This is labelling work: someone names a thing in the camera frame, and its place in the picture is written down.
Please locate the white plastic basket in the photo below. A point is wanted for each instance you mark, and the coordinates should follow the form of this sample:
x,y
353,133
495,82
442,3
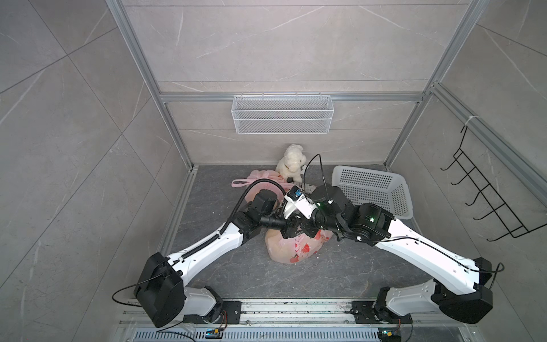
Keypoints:
x,y
385,189

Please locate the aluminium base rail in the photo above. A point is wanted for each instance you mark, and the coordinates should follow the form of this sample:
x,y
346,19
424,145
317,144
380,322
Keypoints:
x,y
297,320

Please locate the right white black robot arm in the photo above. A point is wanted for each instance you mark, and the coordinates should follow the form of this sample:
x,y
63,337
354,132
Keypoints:
x,y
458,285

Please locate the white plush toy dog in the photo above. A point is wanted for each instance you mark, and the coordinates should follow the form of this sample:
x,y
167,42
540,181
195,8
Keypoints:
x,y
292,163

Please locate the plain pink plastic bag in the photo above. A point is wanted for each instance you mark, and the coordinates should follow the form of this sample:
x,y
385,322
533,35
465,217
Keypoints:
x,y
296,249

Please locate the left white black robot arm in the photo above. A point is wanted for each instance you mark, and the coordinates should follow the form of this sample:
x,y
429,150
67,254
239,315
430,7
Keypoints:
x,y
163,289

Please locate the black wire hook rack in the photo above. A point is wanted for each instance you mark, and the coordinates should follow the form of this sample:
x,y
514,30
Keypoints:
x,y
512,225

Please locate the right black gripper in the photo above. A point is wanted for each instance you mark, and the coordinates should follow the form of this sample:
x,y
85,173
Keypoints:
x,y
307,229

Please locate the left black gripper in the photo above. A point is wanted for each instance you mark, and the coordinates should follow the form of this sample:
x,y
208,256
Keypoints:
x,y
289,226

